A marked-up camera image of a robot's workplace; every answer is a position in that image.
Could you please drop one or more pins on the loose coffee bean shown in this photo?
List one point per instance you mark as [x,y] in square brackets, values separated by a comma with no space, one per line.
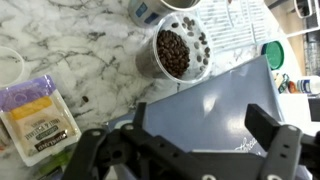
[85,99]

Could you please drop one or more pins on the dark blue box lid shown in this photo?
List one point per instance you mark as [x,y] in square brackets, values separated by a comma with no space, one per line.
[206,110]

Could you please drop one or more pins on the purple top cheese packet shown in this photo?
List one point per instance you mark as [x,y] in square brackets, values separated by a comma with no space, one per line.
[36,123]

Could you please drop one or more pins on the black remote control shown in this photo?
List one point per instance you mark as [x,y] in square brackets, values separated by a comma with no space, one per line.
[314,109]

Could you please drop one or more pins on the metal can blue label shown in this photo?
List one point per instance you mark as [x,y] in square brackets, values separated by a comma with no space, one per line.
[146,13]

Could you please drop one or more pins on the clear plastic tray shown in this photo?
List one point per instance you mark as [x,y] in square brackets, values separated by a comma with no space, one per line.
[233,26]

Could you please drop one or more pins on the green round lid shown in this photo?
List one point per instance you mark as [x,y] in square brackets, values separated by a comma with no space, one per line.
[273,55]

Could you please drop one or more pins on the white pill bottle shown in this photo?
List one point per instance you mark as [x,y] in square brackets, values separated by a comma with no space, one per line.
[308,85]

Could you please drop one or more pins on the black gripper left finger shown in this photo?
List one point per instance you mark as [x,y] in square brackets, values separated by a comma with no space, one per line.
[100,150]

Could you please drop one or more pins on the round pale plastic container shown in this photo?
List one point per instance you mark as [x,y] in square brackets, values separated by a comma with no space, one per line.
[10,68]

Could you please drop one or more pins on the clear cup of coffee beans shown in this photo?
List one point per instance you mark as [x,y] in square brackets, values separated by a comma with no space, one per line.
[173,53]

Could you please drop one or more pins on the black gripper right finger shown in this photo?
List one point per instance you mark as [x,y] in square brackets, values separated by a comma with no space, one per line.
[286,150]

